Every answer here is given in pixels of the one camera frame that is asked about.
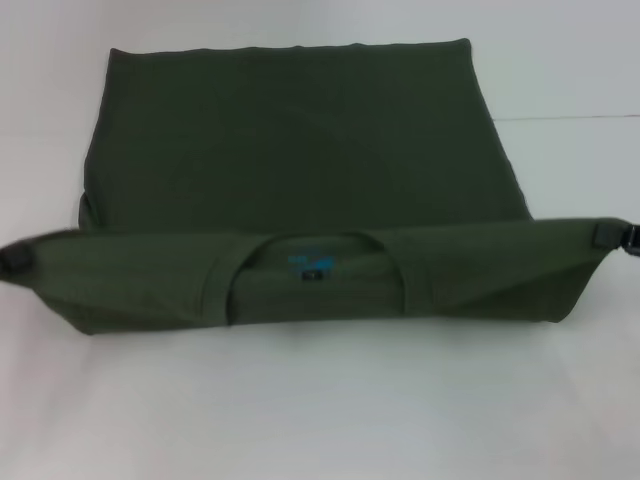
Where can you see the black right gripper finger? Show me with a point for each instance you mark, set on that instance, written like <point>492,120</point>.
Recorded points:
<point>622,240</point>

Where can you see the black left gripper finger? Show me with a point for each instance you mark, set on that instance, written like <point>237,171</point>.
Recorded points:
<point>11,257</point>

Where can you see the dark green FREE t-shirt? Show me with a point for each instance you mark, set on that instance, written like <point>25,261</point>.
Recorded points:
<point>300,150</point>

